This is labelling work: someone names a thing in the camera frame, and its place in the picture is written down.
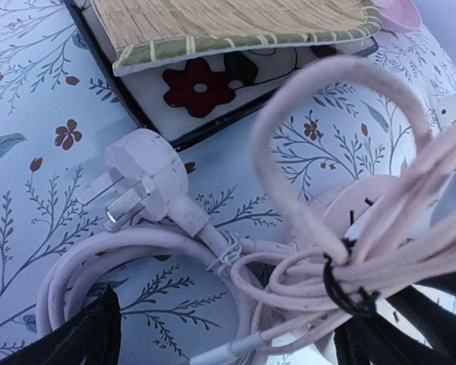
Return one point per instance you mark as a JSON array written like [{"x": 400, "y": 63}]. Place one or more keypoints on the pink round plate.
[{"x": 400, "y": 16}]

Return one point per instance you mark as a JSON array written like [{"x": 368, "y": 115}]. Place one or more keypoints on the woven bamboo tray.
[{"x": 148, "y": 34}]

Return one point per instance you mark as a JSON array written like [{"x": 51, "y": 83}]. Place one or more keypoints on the square floral plate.
[{"x": 189, "y": 101}]

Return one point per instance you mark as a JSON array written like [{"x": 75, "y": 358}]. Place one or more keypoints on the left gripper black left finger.
[{"x": 92, "y": 336}]

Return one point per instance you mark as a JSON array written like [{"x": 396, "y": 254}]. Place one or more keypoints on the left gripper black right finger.
[{"x": 388, "y": 338}]

